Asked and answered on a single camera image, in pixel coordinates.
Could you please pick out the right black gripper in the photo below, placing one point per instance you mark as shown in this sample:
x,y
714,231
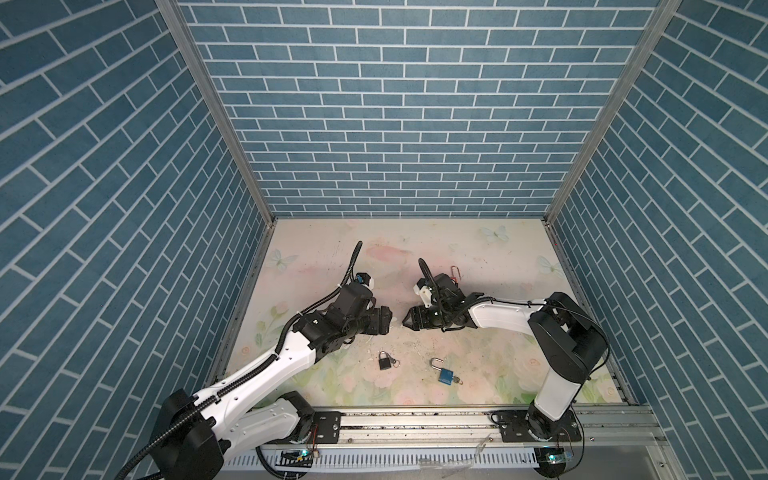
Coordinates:
x,y
417,320

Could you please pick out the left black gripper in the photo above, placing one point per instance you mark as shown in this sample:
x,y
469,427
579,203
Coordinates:
x,y
375,326

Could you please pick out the black padlock with key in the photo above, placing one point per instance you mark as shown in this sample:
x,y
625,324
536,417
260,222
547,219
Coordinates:
x,y
387,361

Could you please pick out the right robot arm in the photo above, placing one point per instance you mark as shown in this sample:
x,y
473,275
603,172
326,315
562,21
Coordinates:
x,y
572,343

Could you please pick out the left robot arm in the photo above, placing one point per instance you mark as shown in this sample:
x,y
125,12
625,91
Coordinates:
x,y
195,434

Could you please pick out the blue padlock with key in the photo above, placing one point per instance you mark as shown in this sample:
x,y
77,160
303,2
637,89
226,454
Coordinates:
x,y
445,376

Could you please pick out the red padlock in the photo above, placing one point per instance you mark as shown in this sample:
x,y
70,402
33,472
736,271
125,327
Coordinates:
x,y
455,274

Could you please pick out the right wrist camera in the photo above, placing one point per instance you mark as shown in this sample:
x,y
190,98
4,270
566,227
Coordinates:
x,y
425,294

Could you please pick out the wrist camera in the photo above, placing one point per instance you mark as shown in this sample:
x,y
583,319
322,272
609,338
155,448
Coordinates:
x,y
365,279
425,294

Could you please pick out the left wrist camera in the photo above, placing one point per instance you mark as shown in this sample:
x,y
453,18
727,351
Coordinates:
x,y
365,279

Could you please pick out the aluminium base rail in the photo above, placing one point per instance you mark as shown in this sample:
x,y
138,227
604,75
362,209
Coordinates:
x,y
596,442

